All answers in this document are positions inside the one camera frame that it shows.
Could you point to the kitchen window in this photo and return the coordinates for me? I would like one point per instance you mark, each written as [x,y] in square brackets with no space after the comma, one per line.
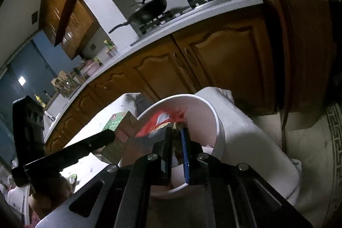
[16,70]

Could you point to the white round bin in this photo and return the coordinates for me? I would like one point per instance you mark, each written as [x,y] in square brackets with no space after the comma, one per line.
[205,115]

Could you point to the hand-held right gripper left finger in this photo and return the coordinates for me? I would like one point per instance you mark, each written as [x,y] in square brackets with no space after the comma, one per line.
[163,161]

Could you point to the orange snack packet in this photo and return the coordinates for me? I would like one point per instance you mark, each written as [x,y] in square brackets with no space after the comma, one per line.
[151,123]

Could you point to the wooden upper cabinets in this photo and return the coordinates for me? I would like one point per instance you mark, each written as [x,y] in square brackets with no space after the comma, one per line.
[69,3]

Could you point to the tall wooden cabinet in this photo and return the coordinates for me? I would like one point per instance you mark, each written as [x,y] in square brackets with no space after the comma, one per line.
[302,30]

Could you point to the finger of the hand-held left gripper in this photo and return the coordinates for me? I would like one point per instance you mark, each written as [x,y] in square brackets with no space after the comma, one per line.
[80,149]

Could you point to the white kitchen countertop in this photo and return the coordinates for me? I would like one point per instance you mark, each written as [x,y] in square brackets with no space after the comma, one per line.
[213,12]

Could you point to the person's left hand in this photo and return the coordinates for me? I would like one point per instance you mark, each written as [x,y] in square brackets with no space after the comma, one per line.
[48,196]

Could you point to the wooden cabinets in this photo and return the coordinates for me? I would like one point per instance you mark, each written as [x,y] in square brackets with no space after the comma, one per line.
[69,3]
[227,51]

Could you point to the floral white tablecloth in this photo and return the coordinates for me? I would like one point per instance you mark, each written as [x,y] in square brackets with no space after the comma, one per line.
[253,150]

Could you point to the patterned floor mat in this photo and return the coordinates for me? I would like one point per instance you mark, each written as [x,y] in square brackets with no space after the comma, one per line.
[334,158]

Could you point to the gas stove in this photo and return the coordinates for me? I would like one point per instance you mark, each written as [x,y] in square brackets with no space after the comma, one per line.
[187,10]

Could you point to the black wok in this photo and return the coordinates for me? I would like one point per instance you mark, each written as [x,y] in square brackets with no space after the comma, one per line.
[149,11]

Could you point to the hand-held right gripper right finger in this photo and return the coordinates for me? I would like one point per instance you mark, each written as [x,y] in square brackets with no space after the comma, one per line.
[185,156]

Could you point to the green carton box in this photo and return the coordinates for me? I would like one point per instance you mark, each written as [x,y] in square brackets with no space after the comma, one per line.
[117,121]

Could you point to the wooden lower cabinets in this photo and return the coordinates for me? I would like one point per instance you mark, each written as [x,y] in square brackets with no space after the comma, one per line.
[227,51]

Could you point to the dish rack with utensils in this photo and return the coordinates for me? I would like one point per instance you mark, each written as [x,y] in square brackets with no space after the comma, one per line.
[64,85]

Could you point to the dark wall outlet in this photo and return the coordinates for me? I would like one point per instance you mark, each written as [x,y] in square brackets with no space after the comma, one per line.
[92,47]

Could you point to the pink basin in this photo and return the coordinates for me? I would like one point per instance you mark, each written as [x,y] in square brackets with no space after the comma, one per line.
[90,67]

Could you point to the yellow bottle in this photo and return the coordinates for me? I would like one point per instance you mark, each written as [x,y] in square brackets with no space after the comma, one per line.
[40,101]

